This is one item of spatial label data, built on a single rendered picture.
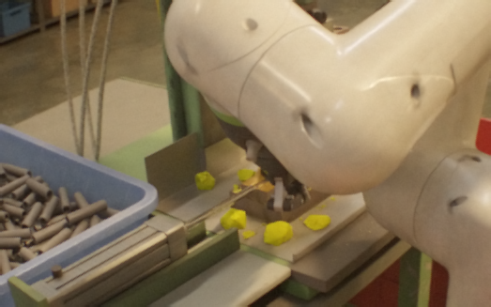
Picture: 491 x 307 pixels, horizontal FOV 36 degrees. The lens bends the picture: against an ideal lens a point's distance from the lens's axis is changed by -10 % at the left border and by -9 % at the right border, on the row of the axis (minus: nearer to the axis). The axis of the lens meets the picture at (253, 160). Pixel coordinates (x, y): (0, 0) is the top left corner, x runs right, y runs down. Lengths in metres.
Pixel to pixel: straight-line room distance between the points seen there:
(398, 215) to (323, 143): 0.31
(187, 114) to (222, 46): 0.60
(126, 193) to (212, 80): 0.52
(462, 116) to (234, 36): 0.35
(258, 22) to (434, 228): 0.32
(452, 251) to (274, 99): 0.30
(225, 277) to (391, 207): 0.22
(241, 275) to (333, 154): 0.43
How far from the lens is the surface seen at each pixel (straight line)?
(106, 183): 1.15
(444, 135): 0.86
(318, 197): 1.10
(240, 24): 0.61
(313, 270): 0.96
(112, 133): 1.53
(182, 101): 1.20
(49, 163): 1.27
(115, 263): 0.89
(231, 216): 1.05
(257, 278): 0.95
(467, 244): 0.78
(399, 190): 0.85
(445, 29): 0.61
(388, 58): 0.58
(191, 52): 0.63
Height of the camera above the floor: 1.52
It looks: 25 degrees down
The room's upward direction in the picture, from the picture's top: 5 degrees counter-clockwise
